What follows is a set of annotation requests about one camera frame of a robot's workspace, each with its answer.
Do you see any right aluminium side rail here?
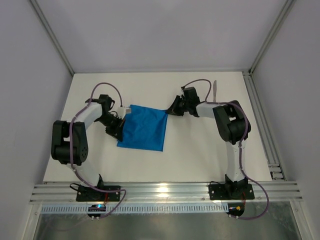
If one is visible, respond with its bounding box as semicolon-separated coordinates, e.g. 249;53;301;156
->
242;70;287;181

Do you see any left aluminium frame post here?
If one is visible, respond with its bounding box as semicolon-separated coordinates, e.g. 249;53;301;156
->
28;0;75;77

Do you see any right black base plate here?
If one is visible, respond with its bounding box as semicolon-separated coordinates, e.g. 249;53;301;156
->
208;182;255;200

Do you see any aluminium frame post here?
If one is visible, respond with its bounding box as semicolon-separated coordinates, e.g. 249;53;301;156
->
28;0;75;77
248;0;297;75

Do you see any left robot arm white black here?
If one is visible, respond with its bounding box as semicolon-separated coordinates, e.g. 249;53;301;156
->
51;94;126;202

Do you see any right black connector box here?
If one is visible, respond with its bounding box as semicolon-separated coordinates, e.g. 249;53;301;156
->
227;205;245;219

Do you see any right aluminium frame post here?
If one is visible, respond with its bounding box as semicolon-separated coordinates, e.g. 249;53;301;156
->
248;0;297;75

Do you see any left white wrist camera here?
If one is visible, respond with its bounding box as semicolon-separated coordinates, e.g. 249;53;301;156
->
116;106;132;119

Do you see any slotted grey cable duct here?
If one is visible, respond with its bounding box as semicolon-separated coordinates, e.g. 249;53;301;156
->
40;202;229;215

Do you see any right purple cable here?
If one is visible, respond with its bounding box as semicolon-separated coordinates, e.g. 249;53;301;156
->
180;79;271;220

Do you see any aluminium front rail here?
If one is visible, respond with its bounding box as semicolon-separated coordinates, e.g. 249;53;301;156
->
29;181;303;204

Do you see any silver table knife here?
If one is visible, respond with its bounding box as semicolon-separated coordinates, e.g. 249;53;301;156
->
212;80;217;103

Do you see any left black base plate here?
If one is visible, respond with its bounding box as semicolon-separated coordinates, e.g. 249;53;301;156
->
76;185;121;202

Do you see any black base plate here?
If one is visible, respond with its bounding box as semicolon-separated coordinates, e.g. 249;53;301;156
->
208;182;255;200
76;185;121;202

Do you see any left black connector box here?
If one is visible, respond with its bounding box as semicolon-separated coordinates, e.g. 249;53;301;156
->
87;203;106;219

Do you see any black connector box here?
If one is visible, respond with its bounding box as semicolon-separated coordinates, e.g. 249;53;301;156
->
87;203;106;219
227;205;245;219

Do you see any blue cloth napkin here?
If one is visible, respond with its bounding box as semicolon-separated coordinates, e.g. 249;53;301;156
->
117;104;168;152

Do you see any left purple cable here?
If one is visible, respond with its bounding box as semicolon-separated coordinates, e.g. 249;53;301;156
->
69;82;128;221

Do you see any purple cable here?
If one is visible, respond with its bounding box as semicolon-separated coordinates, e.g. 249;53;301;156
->
180;79;271;220
69;82;128;221

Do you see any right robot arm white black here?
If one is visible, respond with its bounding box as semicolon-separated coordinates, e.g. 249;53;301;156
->
166;87;251;200

